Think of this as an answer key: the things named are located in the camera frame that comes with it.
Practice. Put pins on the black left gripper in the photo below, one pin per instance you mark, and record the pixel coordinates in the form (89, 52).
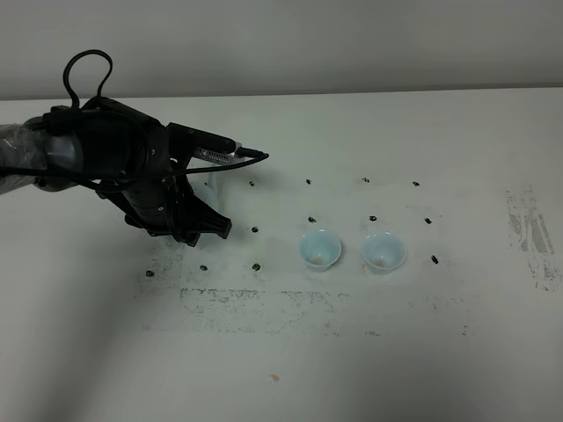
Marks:
(166, 206)

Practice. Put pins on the light blue porcelain teapot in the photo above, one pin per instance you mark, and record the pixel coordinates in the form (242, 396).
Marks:
(206, 188)

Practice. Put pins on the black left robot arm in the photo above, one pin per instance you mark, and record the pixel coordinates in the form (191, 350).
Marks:
(124, 156)

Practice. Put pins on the left light blue teacup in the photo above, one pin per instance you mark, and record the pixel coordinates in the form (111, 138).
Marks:
(319, 249)

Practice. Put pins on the light blue teacup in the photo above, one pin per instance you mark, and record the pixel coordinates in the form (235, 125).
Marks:
(319, 249)
(382, 253)

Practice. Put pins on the right light blue teacup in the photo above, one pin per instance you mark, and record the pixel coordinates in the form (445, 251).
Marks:
(382, 253)

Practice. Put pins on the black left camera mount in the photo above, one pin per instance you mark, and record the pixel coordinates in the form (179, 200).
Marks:
(200, 139)

